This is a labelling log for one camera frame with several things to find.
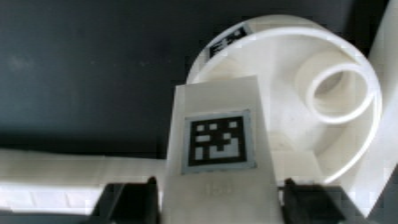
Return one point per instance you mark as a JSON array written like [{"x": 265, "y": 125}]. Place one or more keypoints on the white right fence rail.
[{"x": 380, "y": 158}]

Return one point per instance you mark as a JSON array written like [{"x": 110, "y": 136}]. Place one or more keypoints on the white stool leg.
[{"x": 220, "y": 189}]

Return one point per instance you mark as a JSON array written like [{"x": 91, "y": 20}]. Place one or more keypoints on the white round stool seat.
[{"x": 320, "y": 92}]

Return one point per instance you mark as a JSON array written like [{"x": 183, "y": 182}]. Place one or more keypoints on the white front fence rail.
[{"x": 52, "y": 183}]

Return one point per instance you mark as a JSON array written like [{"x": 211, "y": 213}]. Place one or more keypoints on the white fence rail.
[
  {"x": 380, "y": 158},
  {"x": 52, "y": 183}
]

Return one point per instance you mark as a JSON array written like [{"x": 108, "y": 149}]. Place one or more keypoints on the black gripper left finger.
[{"x": 128, "y": 204}]

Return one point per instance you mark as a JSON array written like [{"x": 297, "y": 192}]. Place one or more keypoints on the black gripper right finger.
[{"x": 316, "y": 204}]

